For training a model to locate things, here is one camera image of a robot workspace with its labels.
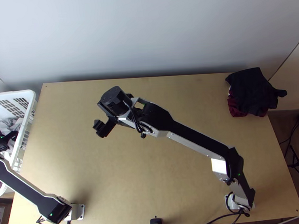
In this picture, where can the white t-shirt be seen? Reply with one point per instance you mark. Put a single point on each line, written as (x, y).
(10, 124)

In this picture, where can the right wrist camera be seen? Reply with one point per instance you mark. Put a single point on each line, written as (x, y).
(98, 124)

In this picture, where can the white laundry basket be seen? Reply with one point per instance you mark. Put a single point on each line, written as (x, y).
(25, 104)

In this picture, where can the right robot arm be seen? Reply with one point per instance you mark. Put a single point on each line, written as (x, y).
(191, 137)

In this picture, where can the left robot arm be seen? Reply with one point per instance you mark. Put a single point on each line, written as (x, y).
(25, 186)

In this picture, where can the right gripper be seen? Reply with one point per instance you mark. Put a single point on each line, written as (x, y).
(107, 129)

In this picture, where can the heap of clothes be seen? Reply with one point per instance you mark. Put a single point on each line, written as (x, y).
(252, 93)

